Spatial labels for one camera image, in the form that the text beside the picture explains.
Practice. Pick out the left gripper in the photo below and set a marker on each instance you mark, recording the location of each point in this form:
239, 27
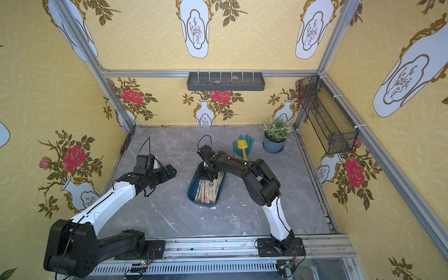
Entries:
163, 172

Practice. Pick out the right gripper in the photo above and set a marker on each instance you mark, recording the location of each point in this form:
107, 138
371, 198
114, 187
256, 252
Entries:
208, 171

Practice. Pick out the teal plastic storage box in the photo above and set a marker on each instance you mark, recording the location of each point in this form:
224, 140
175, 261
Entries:
194, 186

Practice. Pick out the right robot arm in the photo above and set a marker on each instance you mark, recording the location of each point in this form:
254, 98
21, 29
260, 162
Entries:
262, 185

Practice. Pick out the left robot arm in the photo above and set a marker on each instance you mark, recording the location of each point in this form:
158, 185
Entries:
74, 249

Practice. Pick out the chopstick pile in box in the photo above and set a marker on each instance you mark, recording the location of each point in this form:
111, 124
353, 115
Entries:
207, 192

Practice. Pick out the green garden glove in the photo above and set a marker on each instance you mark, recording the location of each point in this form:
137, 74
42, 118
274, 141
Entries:
237, 151

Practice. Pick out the yellow toy shovel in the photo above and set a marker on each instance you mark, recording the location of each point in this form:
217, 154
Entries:
243, 145

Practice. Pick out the potted green plant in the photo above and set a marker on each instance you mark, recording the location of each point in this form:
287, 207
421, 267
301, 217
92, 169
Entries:
276, 132

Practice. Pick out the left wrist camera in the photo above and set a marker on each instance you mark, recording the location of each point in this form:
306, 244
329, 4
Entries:
144, 164

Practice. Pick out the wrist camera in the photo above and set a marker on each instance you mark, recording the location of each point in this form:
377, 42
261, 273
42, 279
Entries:
144, 164
206, 153

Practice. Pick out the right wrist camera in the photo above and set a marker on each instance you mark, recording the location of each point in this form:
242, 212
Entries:
206, 153

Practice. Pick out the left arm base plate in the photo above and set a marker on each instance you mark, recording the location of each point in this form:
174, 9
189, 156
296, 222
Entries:
152, 250

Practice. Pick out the grey wall shelf tray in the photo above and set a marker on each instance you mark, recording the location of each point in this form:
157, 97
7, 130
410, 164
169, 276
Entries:
215, 81

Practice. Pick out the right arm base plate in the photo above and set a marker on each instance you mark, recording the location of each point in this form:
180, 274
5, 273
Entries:
270, 247

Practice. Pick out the black wire mesh basket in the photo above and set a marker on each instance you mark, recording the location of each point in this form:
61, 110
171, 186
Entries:
334, 129

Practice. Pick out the aluminium front rail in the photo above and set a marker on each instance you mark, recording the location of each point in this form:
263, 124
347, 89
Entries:
238, 254

